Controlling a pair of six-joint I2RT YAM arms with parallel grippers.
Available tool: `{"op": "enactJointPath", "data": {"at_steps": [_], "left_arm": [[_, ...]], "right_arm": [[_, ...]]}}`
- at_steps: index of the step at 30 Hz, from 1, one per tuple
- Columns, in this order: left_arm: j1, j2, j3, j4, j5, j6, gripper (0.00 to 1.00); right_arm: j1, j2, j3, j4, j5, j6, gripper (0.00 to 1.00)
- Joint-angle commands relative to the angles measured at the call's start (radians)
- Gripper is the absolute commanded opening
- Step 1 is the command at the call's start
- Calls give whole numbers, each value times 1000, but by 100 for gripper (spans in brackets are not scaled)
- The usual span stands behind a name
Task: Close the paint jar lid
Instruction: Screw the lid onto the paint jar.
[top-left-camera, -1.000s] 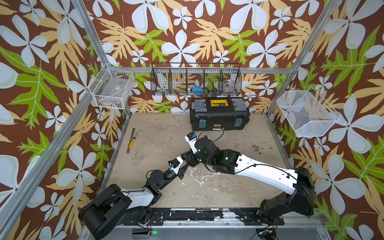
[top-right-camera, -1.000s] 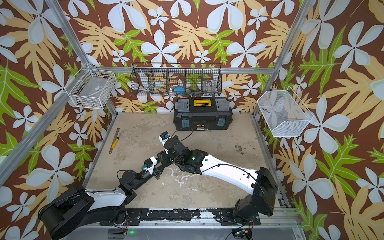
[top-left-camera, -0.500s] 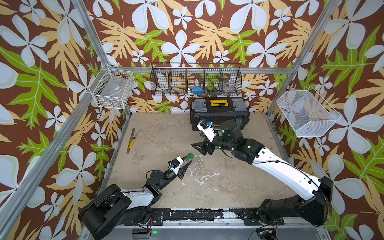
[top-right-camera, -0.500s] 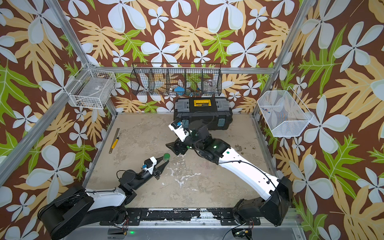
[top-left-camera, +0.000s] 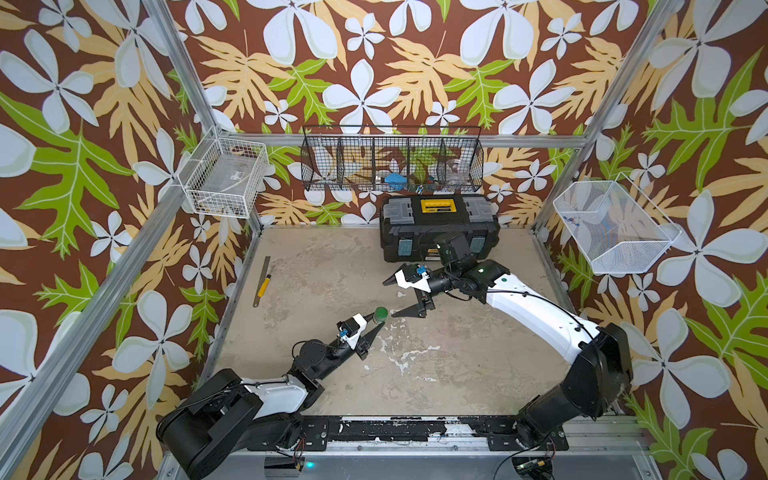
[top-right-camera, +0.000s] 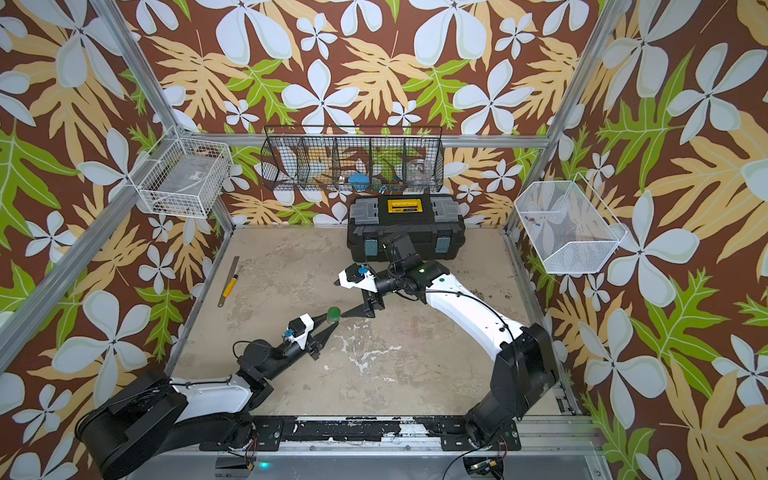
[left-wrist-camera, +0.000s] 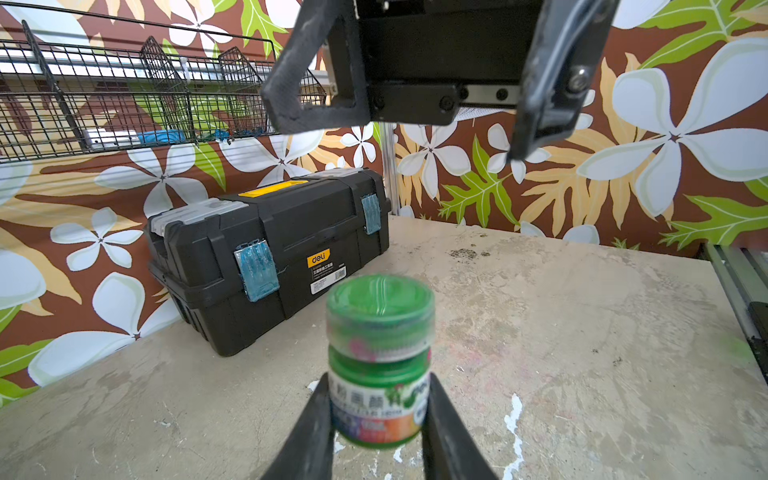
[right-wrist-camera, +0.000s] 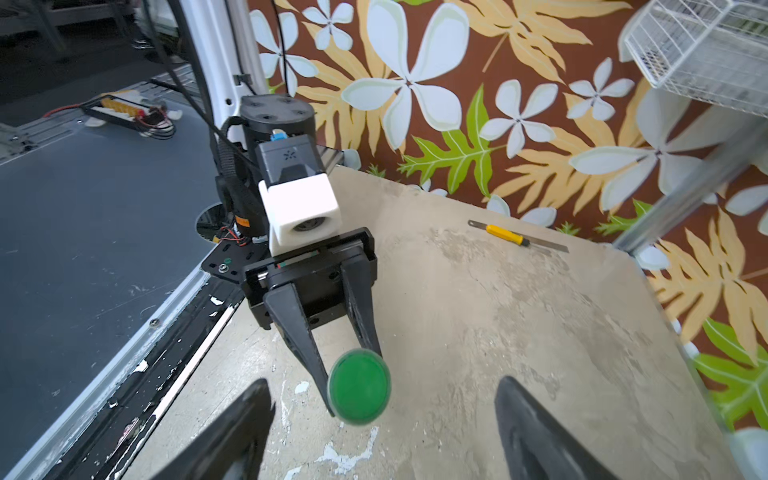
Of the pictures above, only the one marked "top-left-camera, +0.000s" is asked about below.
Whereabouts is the green paint jar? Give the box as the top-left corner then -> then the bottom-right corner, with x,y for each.
374,307 -> 389,324

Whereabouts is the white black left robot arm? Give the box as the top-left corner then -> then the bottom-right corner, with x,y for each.
156,307 -> 389,479

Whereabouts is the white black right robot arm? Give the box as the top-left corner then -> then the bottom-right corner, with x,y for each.
385,234 -> 633,449

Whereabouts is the black deli toolbox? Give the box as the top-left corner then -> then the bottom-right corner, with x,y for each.
379,194 -> 500,263

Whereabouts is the yellow utility knife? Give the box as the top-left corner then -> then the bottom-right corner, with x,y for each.
257,274 -> 271,298

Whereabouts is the white mesh basket right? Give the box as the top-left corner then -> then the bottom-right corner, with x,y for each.
553,173 -> 682,275

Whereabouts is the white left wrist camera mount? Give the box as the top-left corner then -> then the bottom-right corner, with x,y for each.
337,315 -> 357,342

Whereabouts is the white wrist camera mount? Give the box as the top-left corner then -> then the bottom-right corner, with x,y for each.
400,264 -> 429,292
337,315 -> 357,342

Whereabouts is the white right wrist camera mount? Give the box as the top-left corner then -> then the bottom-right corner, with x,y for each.
400,264 -> 429,292

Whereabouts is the black wire wall basket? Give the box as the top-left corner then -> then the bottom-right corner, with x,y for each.
300,125 -> 484,194

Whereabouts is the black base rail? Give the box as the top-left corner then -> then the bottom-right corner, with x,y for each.
251,415 -> 570,452

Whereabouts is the white wire basket left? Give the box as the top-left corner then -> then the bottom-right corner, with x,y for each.
182,136 -> 270,219

